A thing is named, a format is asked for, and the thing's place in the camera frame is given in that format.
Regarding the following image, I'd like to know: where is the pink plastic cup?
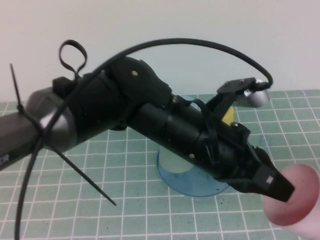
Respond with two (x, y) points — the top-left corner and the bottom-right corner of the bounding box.
(262, 163), (320, 240)

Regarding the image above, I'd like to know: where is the black zip tie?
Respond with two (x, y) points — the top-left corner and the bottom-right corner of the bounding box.
(9, 63), (118, 206)
(194, 98), (219, 166)

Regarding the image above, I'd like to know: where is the thick black cable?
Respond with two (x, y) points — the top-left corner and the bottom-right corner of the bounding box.
(13, 37), (274, 240)

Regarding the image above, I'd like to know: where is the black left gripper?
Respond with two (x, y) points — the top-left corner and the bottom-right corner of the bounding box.
(194, 121), (295, 203)

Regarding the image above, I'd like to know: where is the yellow plastic cup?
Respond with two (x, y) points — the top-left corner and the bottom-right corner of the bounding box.
(221, 106), (236, 125)

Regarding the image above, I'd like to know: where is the black strap loop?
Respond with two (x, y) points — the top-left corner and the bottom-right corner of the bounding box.
(59, 39), (88, 81)

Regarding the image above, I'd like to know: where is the green checked tablecloth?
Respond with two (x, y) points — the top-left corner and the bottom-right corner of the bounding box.
(0, 89), (320, 240)

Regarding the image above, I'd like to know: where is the blue cup stand with pegs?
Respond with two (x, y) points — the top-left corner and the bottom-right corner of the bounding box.
(156, 149), (233, 198)

